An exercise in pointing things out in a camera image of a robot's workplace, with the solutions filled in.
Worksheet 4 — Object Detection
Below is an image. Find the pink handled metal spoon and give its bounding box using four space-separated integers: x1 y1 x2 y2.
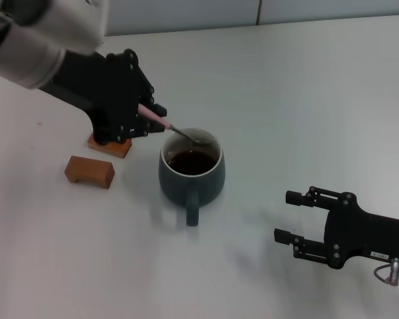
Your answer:
138 103 219 147

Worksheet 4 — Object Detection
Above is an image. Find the right gripper cable with plug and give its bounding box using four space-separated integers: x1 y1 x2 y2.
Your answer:
373 257 399 286

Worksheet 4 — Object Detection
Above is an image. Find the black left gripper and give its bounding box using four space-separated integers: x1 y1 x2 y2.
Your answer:
38 49 169 146

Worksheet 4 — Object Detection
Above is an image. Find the arched wooden block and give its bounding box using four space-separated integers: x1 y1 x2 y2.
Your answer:
64 155 116 191

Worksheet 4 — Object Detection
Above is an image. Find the dark coffee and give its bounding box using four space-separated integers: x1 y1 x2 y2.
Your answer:
168 150 217 176

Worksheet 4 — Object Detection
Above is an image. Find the flat wooden block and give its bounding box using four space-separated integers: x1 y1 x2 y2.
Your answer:
87 132 133 160

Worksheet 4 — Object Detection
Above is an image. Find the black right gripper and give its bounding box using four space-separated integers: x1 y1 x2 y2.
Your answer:
273 186 399 269

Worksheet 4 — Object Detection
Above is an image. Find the grey ceramic cup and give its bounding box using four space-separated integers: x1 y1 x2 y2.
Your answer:
158 128 226 227

